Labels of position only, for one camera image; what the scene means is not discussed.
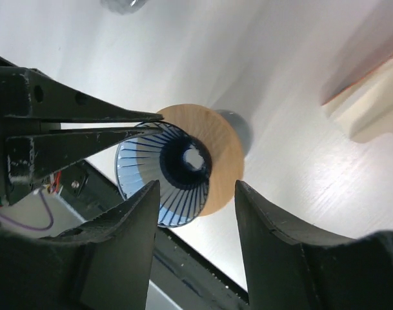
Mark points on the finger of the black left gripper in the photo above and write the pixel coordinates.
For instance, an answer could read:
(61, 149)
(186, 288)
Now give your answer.
(28, 94)
(30, 159)

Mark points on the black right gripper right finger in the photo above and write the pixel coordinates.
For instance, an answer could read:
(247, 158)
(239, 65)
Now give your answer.
(291, 264)

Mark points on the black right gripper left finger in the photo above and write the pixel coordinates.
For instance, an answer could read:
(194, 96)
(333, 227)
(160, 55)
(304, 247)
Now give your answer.
(105, 264)

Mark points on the blue plastic dripper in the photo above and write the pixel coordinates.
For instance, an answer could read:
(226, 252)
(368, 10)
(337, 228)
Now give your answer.
(180, 162)

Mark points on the clear glass coffee server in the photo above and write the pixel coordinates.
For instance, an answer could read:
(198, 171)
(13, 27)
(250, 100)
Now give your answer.
(123, 7)

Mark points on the coffee filter paper pack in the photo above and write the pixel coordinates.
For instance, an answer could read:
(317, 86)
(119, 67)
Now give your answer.
(364, 109)

